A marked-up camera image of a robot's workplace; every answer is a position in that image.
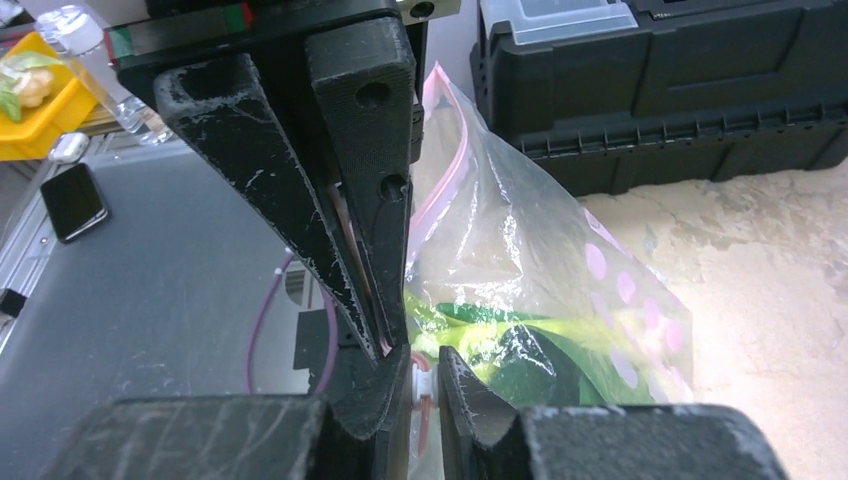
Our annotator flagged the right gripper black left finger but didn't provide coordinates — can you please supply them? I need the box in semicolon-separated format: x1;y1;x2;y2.
307;345;412;479

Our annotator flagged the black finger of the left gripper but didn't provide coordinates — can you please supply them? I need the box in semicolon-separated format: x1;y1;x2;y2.
153;54;380;363
306;17;416;346

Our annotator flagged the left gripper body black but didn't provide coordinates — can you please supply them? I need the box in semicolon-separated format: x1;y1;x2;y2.
105;0;462;167

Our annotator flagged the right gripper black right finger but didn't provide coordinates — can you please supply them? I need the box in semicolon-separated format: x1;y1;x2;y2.
438;346;524;479

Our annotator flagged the green toy bok choy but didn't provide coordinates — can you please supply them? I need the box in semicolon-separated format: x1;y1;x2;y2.
410;301;611;409

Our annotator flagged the clear zip top bag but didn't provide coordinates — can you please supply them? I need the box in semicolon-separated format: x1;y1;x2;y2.
404;67;694;407

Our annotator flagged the clear plastic bottle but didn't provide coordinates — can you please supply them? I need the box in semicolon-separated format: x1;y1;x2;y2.
35;5;173;145

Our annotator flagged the white earbuds case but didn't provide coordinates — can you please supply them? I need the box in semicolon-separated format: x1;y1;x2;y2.
46;132;90;165

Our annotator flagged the yellow tray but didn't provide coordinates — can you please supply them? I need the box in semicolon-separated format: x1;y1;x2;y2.
1;33;98;162

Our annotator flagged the black smartphone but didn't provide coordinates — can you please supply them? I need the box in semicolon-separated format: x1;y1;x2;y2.
40;163;109;244

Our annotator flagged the black plastic toolbox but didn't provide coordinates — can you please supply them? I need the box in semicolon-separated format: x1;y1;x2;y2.
470;1;847;196

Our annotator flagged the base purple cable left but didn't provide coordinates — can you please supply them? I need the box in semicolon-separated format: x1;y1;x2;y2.
245;250;340;397

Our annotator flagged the aluminium frame rail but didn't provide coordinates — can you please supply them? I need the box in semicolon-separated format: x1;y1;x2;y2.
0;158;61;346

